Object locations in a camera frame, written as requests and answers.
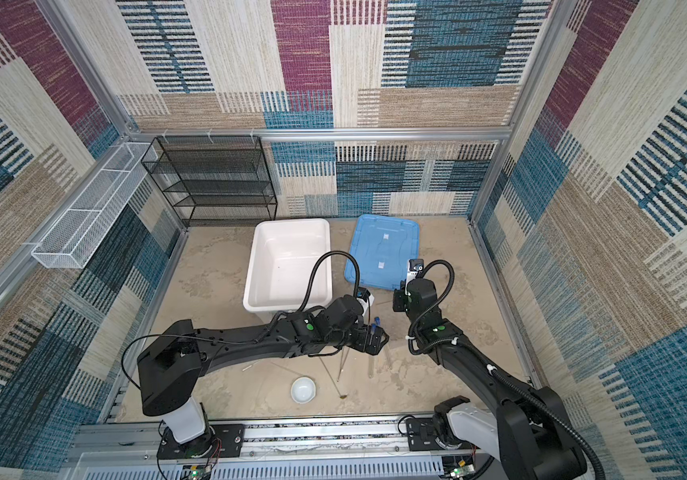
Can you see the white plastic storage bin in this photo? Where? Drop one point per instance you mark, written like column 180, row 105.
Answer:
column 283, row 255

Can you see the white wire mesh basket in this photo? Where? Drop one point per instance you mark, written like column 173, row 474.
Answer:
column 78, row 233

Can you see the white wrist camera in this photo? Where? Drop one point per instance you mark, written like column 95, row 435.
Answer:
column 365, row 298
column 414, row 269

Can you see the aluminium front rail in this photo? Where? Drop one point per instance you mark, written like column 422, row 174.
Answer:
column 264, row 439

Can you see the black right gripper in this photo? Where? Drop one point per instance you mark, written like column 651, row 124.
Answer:
column 398, row 296

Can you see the blue capped test tube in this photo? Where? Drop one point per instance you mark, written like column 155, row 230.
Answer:
column 375, row 325

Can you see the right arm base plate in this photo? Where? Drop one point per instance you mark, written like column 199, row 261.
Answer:
column 422, row 435

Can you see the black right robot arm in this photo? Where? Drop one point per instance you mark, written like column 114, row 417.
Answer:
column 526, row 429

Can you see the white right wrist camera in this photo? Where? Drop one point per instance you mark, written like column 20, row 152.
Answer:
column 414, row 269

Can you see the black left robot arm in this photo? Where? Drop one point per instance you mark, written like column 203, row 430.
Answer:
column 171, row 366

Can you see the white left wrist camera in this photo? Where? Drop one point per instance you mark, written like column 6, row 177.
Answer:
column 365, row 298

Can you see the small white ceramic dish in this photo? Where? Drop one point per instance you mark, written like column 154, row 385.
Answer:
column 303, row 390

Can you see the blue plastic bin lid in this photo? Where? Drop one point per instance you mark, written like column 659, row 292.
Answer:
column 383, row 247

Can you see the black wire shelf rack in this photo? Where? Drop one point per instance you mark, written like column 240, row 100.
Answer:
column 208, row 181

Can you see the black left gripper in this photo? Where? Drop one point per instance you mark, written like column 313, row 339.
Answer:
column 375, row 345

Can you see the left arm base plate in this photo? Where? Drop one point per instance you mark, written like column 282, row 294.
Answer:
column 219, row 441

